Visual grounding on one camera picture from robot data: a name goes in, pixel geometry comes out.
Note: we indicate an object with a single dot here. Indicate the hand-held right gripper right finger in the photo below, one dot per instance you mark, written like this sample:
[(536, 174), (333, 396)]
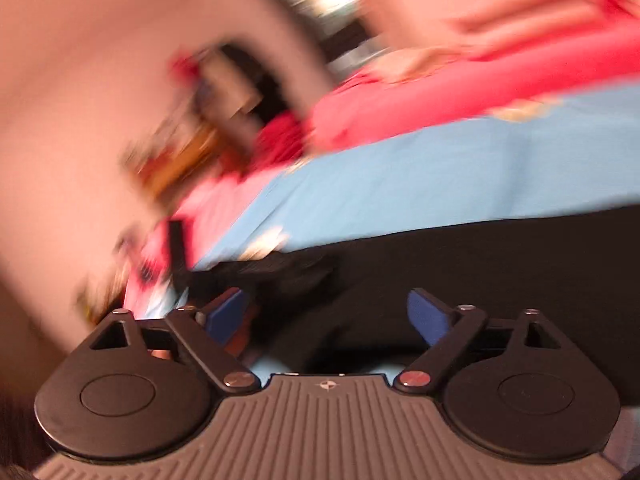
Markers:
[(430, 317)]

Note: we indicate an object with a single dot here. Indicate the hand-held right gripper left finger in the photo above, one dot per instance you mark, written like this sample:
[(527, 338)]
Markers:
[(227, 315)]

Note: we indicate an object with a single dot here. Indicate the black knit pants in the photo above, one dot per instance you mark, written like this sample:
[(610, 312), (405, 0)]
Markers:
[(475, 270)]

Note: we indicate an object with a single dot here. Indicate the blue floral blanket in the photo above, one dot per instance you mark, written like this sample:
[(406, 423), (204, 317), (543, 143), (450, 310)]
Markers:
[(425, 175)]

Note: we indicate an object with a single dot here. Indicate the stack of red folded clothes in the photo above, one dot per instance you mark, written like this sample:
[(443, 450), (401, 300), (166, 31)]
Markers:
[(282, 140)]

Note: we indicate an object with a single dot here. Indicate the pink bedsheet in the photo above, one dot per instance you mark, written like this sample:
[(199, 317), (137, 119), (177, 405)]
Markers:
[(425, 100)]

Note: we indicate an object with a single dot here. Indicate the cream towel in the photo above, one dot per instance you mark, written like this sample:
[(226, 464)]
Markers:
[(410, 65)]

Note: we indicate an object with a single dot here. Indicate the dark framed window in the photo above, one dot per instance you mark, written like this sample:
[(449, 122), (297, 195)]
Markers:
[(325, 5)]

